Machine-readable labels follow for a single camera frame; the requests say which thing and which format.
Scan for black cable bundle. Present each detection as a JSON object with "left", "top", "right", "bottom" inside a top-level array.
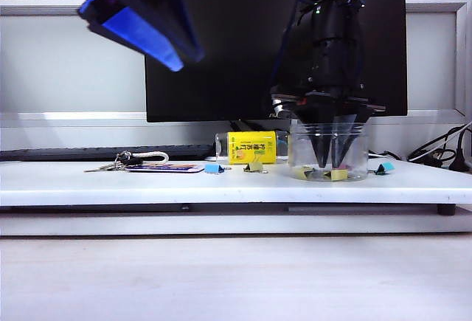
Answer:
[{"left": 407, "top": 121, "right": 472, "bottom": 164}]

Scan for white cable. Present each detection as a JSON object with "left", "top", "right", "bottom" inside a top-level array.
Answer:
[{"left": 367, "top": 123, "right": 472, "bottom": 162}]

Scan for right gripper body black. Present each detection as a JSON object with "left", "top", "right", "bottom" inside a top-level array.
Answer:
[{"left": 271, "top": 83, "right": 386, "bottom": 120}]

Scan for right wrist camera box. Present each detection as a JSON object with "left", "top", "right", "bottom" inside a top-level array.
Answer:
[{"left": 271, "top": 94, "right": 296, "bottom": 120}]

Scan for teal binder clip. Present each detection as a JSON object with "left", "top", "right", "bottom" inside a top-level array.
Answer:
[{"left": 368, "top": 162, "right": 396, "bottom": 176}]

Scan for black power plug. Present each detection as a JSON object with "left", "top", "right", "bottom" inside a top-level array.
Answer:
[{"left": 447, "top": 128, "right": 472, "bottom": 173}]

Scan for white lower base panel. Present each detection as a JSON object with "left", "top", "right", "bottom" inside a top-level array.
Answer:
[{"left": 0, "top": 212, "right": 472, "bottom": 238}]

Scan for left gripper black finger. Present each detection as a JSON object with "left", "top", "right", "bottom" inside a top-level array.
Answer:
[
  {"left": 87, "top": 4, "right": 185, "bottom": 73},
  {"left": 125, "top": 0, "right": 206, "bottom": 63}
]

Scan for black keyboard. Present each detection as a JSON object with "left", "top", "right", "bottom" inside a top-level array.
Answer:
[{"left": 0, "top": 144, "right": 216, "bottom": 162}]

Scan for printed key card tag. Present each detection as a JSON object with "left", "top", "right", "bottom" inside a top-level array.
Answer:
[{"left": 125, "top": 164, "right": 206, "bottom": 174}]

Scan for silver keys with black fob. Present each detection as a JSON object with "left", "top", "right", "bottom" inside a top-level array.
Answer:
[{"left": 83, "top": 151, "right": 145, "bottom": 173}]

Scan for black computer monitor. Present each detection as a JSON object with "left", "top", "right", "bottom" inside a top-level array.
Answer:
[{"left": 144, "top": 0, "right": 409, "bottom": 123}]

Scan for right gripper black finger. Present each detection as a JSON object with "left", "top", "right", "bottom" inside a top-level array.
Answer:
[
  {"left": 331, "top": 113, "right": 370, "bottom": 169},
  {"left": 300, "top": 112, "right": 335, "bottom": 169}
]

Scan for round transparent plastic jar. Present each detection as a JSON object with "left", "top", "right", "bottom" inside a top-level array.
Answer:
[{"left": 289, "top": 120, "right": 369, "bottom": 183}]

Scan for white rope lanyard loop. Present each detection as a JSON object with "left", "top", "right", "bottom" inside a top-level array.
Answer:
[{"left": 128, "top": 151, "right": 170, "bottom": 165}]

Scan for white desk riser board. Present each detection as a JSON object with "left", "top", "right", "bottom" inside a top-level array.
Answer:
[{"left": 0, "top": 159, "right": 472, "bottom": 217}]

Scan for blue binder clip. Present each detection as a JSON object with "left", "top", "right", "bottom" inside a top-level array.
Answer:
[{"left": 204, "top": 164, "right": 234, "bottom": 175}]

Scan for plastic bottle with yellow label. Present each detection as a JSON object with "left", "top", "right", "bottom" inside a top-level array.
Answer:
[{"left": 215, "top": 131, "right": 292, "bottom": 166}]

